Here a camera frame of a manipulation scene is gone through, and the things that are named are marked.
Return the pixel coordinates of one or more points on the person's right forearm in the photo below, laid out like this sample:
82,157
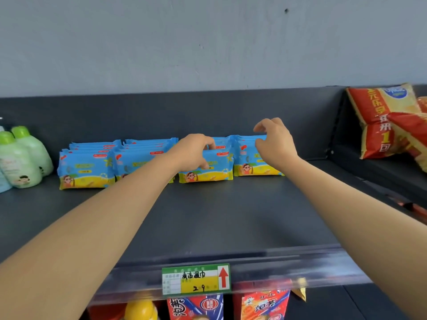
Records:
367,229

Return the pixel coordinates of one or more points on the blue red snack packet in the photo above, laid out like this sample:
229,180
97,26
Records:
195,308

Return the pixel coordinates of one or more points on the red yellow snack bag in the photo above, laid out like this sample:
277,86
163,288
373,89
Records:
370,109
413,129
423,104

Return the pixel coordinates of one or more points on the green yellow price tag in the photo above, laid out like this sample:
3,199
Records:
193,279

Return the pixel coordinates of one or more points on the person's right hand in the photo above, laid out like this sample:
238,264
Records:
278,146

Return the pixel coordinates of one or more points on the yellow bottle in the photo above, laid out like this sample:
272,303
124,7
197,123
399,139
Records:
140,311

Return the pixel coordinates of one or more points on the red blue snack box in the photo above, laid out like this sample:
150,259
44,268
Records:
265,306

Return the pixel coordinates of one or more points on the red sausage packet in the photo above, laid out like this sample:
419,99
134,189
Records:
417,209

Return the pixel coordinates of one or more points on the blue yellow wet wipes pack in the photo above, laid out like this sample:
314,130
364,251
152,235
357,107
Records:
247,166
220,169

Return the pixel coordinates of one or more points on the dark grey store shelf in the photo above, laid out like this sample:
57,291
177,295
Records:
233,216

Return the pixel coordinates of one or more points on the person's left forearm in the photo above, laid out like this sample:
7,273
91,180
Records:
66,243

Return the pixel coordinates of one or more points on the row of blue wipe packets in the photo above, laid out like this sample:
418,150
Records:
83,169

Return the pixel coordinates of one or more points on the person's left hand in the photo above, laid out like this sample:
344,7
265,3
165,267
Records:
188,153

